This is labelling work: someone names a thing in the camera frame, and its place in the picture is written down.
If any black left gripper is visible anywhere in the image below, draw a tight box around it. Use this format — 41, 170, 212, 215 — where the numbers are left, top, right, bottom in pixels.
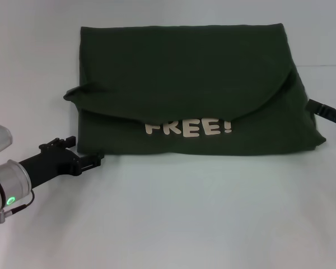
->
18, 136, 106, 192

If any dark green t-shirt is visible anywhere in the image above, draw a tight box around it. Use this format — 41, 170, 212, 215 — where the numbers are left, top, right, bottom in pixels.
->
63, 22, 327, 157

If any left gripper cable with plugs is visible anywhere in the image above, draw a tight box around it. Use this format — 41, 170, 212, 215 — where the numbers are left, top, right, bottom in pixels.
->
0, 191, 36, 224

